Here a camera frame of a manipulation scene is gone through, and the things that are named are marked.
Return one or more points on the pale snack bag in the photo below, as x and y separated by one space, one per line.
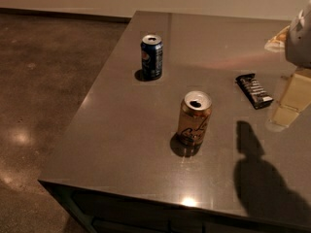
277 42

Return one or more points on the black snack bar wrapper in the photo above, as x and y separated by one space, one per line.
253 90

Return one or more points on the blue pepsi can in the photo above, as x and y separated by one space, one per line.
151 57

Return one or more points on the orange soda can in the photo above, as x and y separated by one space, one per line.
196 108

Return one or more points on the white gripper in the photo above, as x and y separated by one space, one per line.
299 44

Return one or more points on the dark table base frame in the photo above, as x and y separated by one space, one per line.
102 212

